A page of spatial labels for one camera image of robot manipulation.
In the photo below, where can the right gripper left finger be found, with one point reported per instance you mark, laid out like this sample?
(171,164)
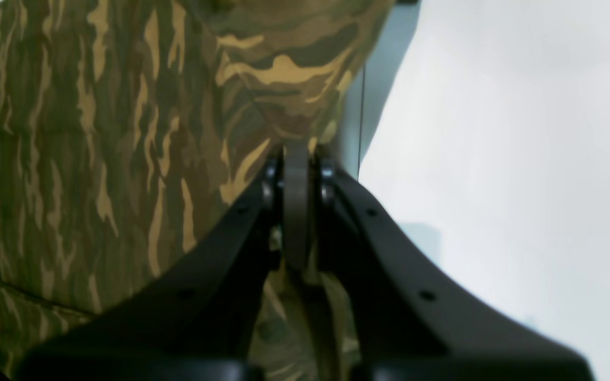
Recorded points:
(206,305)

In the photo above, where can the camouflage t-shirt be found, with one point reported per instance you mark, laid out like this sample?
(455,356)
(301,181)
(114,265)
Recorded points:
(127,129)

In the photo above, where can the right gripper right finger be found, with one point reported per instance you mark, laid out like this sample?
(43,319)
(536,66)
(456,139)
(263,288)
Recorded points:
(404,306)

